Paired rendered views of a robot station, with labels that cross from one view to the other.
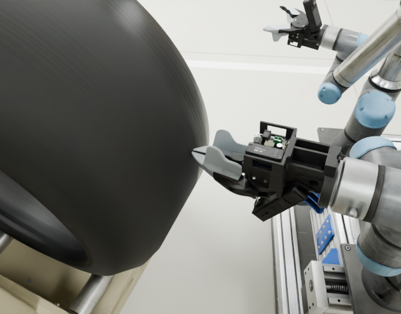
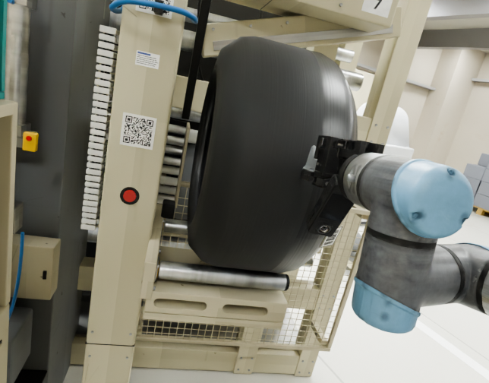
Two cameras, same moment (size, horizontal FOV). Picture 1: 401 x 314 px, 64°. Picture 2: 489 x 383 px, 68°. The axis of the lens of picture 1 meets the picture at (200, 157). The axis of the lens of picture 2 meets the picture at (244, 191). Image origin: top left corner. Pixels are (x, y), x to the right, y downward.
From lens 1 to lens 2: 0.57 m
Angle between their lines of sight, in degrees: 54
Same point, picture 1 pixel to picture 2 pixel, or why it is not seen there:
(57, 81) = (265, 64)
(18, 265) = (171, 256)
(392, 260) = (364, 264)
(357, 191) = (363, 159)
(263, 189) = (317, 174)
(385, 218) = (366, 178)
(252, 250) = not seen: outside the picture
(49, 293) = not seen: hidden behind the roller
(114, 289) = (189, 291)
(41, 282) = not seen: hidden behind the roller
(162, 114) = (303, 119)
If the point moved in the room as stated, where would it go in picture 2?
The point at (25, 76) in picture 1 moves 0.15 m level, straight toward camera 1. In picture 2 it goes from (256, 56) to (225, 41)
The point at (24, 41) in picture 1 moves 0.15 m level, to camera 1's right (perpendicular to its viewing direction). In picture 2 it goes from (269, 52) to (320, 55)
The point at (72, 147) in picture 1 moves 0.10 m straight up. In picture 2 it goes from (244, 85) to (254, 30)
